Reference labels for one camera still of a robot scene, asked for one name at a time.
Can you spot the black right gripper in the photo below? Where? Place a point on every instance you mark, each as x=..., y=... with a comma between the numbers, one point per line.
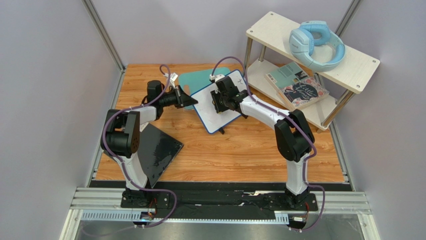
x=216, y=101

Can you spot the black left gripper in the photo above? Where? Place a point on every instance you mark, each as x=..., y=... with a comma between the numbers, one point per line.
x=183, y=99

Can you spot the blue-framed whiteboard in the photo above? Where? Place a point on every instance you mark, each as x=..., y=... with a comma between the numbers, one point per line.
x=205, y=109

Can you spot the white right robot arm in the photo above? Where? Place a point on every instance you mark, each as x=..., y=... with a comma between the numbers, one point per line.
x=294, y=139

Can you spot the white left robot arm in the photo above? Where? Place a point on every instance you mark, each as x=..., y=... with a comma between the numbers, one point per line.
x=120, y=140

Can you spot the teal cutting board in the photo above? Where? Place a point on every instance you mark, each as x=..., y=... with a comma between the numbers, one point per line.
x=194, y=81

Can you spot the black square plate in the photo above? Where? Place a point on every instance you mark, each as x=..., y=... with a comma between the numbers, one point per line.
x=156, y=152

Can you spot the teal book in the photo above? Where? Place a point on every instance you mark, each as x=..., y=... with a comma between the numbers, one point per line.
x=285, y=76

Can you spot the white two-tier shelf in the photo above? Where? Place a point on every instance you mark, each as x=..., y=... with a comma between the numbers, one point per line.
x=272, y=32

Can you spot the floral dark book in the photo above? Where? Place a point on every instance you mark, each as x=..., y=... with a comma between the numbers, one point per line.
x=302, y=94

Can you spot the light blue headphones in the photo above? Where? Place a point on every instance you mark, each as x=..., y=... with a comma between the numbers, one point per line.
x=314, y=33

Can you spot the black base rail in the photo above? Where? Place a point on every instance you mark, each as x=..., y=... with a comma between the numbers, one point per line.
x=218, y=200

